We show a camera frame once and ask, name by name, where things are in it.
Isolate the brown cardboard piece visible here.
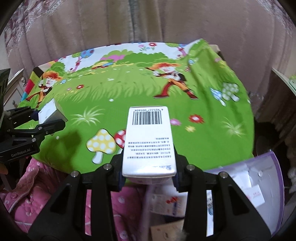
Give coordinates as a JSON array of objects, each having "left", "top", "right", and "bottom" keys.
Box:
[{"left": 150, "top": 219, "right": 185, "bottom": 241}]

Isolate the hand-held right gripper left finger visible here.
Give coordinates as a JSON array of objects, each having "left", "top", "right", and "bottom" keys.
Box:
[{"left": 28, "top": 153, "right": 126, "bottom": 241}]

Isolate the white box with black print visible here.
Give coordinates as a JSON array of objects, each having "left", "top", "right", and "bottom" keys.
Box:
[{"left": 122, "top": 106, "right": 177, "bottom": 184}]

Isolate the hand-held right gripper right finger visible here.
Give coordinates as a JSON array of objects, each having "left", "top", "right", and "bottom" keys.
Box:
[{"left": 172, "top": 148, "right": 271, "bottom": 241}]

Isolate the white drawer cabinet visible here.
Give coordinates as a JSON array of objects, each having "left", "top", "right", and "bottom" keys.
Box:
[{"left": 5, "top": 69, "right": 29, "bottom": 108}]

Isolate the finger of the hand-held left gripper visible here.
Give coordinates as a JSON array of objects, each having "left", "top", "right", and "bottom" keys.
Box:
[
  {"left": 10, "top": 119, "right": 66, "bottom": 139},
  {"left": 7, "top": 107, "right": 40, "bottom": 128}
]

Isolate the silver box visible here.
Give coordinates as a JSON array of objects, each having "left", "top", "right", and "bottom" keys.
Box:
[{"left": 38, "top": 98, "right": 68, "bottom": 124}]

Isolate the purple rimmed plastic bin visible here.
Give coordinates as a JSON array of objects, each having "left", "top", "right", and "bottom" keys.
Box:
[{"left": 146, "top": 151, "right": 285, "bottom": 241}]

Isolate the pink quilted garment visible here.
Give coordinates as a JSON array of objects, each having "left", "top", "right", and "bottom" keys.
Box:
[{"left": 0, "top": 159, "right": 148, "bottom": 241}]

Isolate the white side table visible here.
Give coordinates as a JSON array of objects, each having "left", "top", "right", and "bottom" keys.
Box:
[{"left": 270, "top": 67, "right": 296, "bottom": 98}]

